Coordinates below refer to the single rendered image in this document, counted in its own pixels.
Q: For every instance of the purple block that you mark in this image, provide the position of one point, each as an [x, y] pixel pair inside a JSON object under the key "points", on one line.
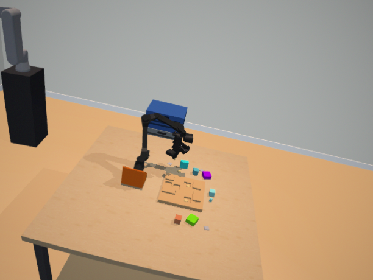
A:
{"points": [[206, 175]]}

